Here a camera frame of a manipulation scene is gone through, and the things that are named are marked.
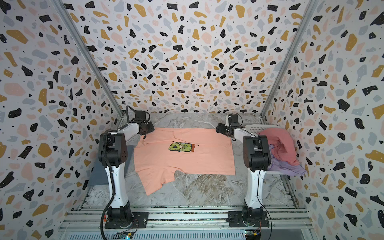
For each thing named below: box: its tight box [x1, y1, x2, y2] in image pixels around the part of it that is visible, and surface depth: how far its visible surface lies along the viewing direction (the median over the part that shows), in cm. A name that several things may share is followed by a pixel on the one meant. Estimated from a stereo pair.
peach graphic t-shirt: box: [133, 127, 236, 196], surface depth 99 cm
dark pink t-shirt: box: [258, 128, 300, 166], surface depth 85 cm
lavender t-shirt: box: [268, 144, 307, 176], surface depth 83 cm
